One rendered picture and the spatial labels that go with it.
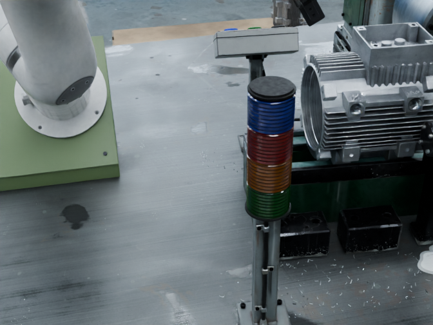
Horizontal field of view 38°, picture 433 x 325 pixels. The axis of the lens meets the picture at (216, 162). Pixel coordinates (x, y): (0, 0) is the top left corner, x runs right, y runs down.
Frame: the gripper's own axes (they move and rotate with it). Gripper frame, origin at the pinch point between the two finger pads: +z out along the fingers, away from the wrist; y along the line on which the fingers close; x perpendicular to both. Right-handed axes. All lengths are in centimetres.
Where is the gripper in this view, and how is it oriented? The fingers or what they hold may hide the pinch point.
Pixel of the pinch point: (308, 7)
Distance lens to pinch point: 114.3
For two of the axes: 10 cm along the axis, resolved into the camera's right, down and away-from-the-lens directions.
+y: 1.1, 5.5, -8.3
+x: 8.5, -4.9, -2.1
